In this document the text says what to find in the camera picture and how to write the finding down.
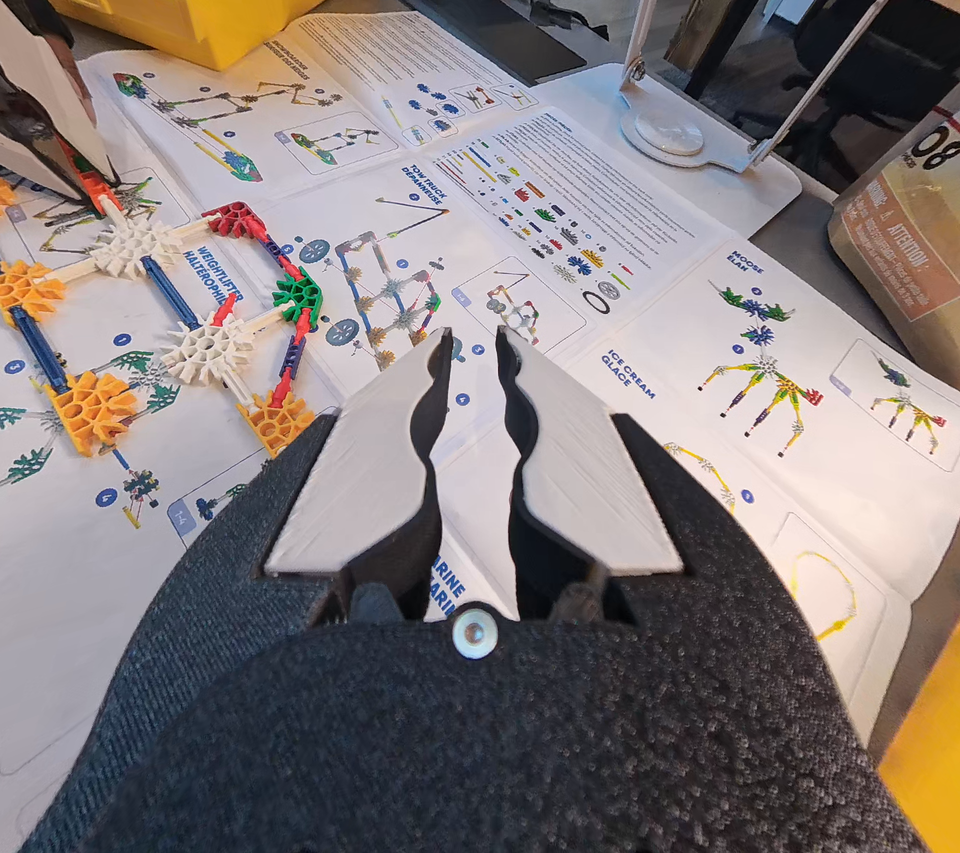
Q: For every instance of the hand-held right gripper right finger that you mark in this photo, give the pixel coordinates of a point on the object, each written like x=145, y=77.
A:
x=593, y=493

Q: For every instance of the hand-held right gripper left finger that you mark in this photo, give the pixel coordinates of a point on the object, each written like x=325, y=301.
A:
x=353, y=493

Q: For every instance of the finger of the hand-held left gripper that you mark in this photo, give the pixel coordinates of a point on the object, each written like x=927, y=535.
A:
x=38, y=160
x=45, y=81

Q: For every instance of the colourful rod connector toy model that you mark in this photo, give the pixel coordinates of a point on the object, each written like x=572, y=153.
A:
x=128, y=246

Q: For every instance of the toy building instruction sheet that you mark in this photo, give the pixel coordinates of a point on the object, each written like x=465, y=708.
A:
x=675, y=343

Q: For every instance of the construction toy box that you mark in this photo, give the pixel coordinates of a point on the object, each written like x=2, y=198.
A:
x=900, y=238

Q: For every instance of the flat dark device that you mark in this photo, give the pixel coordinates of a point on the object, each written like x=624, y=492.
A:
x=480, y=36

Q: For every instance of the black office chair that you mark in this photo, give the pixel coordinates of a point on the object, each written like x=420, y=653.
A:
x=885, y=58

